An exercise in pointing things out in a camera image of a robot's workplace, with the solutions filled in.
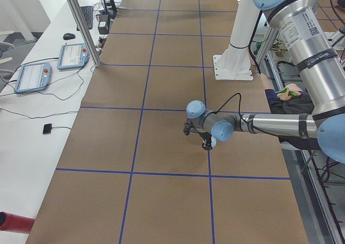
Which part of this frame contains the black computer mouse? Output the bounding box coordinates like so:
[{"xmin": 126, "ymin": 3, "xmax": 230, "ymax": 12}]
[{"xmin": 63, "ymin": 33, "xmax": 75, "ymax": 40}]

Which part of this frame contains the black keyboard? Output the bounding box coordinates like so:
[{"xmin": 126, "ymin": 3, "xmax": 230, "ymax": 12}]
[{"xmin": 80, "ymin": 5, "xmax": 93, "ymax": 30}]

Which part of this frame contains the black monitor stand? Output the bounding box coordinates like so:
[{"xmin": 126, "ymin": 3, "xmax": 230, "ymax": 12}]
[{"xmin": 103, "ymin": 0, "xmax": 118, "ymax": 19}]

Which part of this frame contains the blue call bell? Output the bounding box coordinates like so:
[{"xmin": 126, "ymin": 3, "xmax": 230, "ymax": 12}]
[{"xmin": 211, "ymin": 137, "xmax": 217, "ymax": 148}]

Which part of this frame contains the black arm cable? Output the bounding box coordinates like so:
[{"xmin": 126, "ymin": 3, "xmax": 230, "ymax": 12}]
[{"xmin": 214, "ymin": 92, "xmax": 270, "ymax": 134}]

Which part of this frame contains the small black puck device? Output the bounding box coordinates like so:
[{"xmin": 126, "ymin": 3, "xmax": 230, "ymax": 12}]
[{"xmin": 43, "ymin": 123, "xmax": 52, "ymax": 135}]

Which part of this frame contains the teach pendant tablet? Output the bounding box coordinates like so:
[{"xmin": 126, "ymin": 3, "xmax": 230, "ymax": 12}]
[
  {"xmin": 57, "ymin": 43, "xmax": 90, "ymax": 70},
  {"xmin": 14, "ymin": 62, "xmax": 52, "ymax": 93}
]

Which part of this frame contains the person in dark clothes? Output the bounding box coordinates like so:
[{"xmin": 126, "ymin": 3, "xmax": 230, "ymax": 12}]
[{"xmin": 260, "ymin": 74, "xmax": 321, "ymax": 150}]

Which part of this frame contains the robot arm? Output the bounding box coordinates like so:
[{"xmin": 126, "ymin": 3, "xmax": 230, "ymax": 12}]
[{"xmin": 183, "ymin": 0, "xmax": 344, "ymax": 163}]

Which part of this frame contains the red cylinder object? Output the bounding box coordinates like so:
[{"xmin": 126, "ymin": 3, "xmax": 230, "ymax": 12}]
[{"xmin": 1, "ymin": 212, "xmax": 35, "ymax": 234}]

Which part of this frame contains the black power adapter box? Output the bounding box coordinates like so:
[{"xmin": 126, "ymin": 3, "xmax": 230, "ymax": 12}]
[{"xmin": 98, "ymin": 15, "xmax": 110, "ymax": 35}]

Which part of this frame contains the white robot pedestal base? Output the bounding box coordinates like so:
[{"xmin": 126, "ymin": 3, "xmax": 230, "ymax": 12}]
[{"xmin": 213, "ymin": 0, "xmax": 261, "ymax": 81}]

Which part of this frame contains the near teach pendant tablet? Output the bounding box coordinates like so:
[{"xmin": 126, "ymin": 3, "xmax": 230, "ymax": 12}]
[{"xmin": 14, "ymin": 62, "xmax": 52, "ymax": 93}]

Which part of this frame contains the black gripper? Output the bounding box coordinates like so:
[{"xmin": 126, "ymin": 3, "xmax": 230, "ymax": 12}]
[{"xmin": 183, "ymin": 119, "xmax": 211, "ymax": 150}]

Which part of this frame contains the far teach pendant tablet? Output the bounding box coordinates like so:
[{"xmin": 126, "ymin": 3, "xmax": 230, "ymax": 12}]
[{"xmin": 57, "ymin": 43, "xmax": 90, "ymax": 70}]

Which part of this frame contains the aluminium frame post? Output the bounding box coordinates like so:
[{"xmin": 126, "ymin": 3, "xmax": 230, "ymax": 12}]
[{"xmin": 67, "ymin": 0, "xmax": 101, "ymax": 67}]

